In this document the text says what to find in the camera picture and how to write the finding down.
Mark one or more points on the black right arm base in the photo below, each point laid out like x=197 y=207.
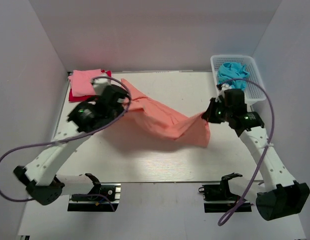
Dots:
x=217 y=196

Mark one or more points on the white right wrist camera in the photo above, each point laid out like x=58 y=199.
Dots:
x=221 y=91

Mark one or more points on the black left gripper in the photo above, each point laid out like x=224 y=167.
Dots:
x=120 y=111

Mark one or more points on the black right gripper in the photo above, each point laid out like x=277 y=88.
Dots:
x=208 y=116

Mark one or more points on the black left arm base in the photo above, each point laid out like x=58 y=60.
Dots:
x=103 y=197

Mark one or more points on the folded light pink t-shirt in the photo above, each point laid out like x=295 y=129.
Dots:
x=80 y=82

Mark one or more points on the crumpled blue t-shirt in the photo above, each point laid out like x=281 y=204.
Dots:
x=233 y=74

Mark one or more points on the white plastic basket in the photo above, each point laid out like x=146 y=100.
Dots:
x=252 y=93

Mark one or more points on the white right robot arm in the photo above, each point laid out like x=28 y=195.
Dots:
x=272 y=188

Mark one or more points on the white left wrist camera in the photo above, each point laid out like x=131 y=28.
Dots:
x=100 y=84

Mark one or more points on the folded red t-shirt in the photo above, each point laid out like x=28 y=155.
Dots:
x=73 y=99

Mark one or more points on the salmon orange t-shirt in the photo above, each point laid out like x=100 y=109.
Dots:
x=164 y=122

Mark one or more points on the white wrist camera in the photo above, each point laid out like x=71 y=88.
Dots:
x=100 y=84
x=221 y=91

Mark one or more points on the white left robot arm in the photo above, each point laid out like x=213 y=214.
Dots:
x=40 y=176

